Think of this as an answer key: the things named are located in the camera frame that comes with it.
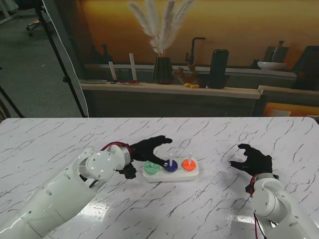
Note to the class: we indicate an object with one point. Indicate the black kitchen faucet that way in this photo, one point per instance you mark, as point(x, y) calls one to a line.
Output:
point(193, 49)

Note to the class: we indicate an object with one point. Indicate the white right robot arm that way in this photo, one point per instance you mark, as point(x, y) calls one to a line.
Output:
point(269, 201)

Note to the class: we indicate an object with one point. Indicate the black tripod stand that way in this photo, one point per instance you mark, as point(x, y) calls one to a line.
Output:
point(64, 79)
point(11, 101)

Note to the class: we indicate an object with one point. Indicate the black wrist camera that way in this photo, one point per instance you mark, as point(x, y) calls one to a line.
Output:
point(129, 171)
point(249, 188)

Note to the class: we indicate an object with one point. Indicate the small dark jar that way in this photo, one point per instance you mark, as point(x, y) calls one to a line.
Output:
point(254, 64)

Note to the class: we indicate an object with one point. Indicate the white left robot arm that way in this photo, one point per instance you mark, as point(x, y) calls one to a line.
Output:
point(74, 189)

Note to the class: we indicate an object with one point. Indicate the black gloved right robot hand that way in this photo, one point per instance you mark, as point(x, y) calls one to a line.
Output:
point(260, 165)

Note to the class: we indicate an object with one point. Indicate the white bowl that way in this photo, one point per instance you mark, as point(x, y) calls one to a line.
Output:
point(271, 65)

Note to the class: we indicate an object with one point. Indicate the tall white candle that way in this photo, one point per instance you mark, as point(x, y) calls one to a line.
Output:
point(132, 66)

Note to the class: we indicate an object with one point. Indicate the wooden board with red pieces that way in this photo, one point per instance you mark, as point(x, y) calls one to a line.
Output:
point(127, 83)

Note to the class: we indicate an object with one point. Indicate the tall black cylinder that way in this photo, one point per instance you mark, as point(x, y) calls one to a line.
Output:
point(218, 67)

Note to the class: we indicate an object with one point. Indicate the office chair with orange seat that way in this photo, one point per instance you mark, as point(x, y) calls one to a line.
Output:
point(33, 25)

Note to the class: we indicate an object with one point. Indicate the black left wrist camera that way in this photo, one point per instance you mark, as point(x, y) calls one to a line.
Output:
point(129, 171)

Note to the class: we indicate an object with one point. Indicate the white pampas grass bunch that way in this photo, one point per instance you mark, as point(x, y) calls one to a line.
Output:
point(163, 35)

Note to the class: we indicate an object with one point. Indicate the short white candle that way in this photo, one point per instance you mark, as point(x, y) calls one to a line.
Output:
point(112, 71)

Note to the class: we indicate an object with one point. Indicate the dark teal box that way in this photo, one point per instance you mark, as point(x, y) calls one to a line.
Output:
point(307, 68)

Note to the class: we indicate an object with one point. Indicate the black ribbed vase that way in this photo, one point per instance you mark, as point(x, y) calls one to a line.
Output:
point(163, 71)

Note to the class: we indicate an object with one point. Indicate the brown plush toy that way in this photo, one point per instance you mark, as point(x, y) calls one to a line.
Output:
point(192, 77)

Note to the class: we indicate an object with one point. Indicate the yellow orange fruit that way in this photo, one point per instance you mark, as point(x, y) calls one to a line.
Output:
point(193, 86)

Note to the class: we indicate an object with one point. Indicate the white-edged kitchen backdrop panel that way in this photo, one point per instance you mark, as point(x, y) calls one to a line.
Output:
point(64, 37)

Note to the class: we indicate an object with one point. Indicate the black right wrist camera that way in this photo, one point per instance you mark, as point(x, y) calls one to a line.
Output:
point(249, 188)

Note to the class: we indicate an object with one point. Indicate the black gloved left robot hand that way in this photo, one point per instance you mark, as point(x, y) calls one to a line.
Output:
point(145, 152)

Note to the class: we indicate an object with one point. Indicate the white three-rod Hanoi tower base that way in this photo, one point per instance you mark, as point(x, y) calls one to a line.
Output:
point(172, 177)

